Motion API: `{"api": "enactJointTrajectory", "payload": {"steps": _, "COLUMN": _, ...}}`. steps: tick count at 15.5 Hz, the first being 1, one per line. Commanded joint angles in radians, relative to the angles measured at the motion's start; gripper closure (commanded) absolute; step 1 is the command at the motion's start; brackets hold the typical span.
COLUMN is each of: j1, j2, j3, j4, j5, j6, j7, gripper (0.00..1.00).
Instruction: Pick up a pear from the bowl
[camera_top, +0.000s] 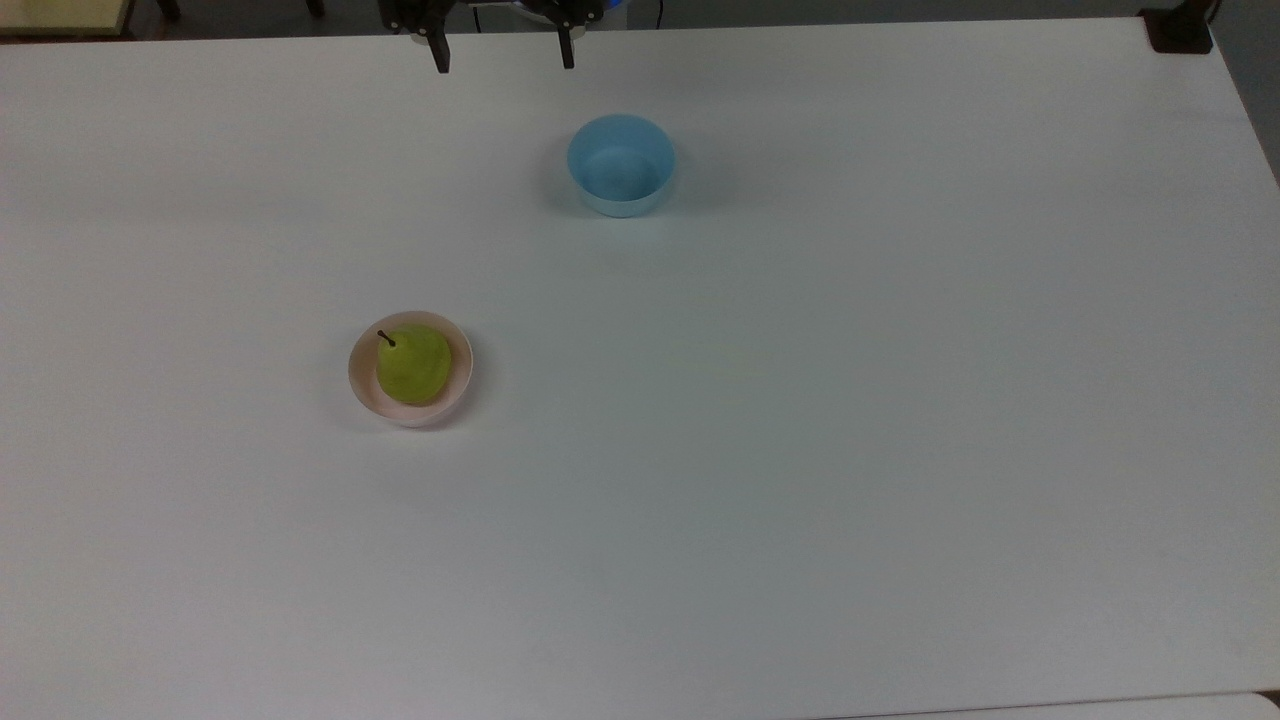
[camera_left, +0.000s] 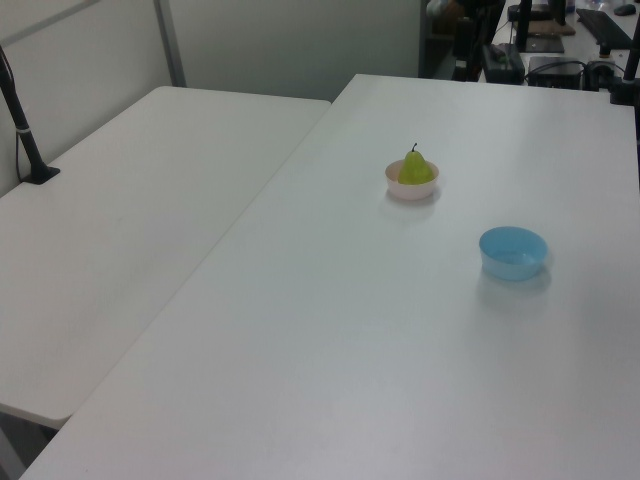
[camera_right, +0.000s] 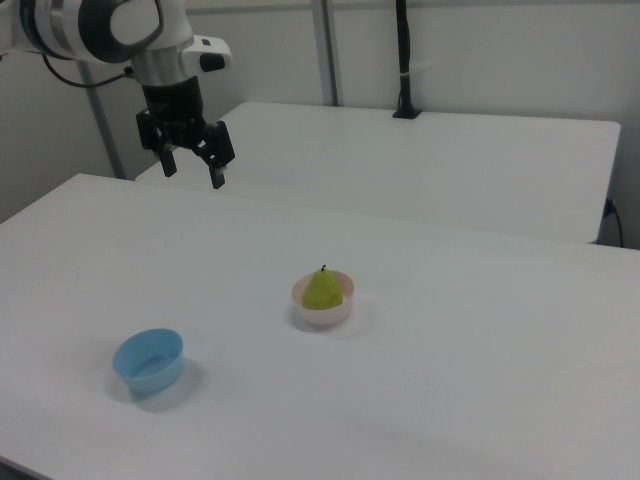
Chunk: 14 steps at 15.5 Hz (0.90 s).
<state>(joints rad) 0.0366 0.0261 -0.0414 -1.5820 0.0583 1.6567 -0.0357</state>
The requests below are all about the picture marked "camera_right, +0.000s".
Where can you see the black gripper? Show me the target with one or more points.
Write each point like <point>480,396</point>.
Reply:
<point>172,107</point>

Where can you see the green pear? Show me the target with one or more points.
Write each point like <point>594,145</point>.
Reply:
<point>322,295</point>

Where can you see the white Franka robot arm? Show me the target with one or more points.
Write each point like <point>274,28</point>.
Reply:
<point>95,30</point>

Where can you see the pink plastic bowl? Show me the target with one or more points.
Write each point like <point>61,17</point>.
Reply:
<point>325,317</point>

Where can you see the blue plastic bowl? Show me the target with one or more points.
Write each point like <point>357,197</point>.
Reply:
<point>150,372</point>

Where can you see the white side table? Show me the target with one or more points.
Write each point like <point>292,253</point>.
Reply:
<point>425,165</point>

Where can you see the aluminium frame post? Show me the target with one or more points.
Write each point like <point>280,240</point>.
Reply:
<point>102,125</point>
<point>327,50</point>

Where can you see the black camera pole with base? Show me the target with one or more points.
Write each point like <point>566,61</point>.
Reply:
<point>406,55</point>

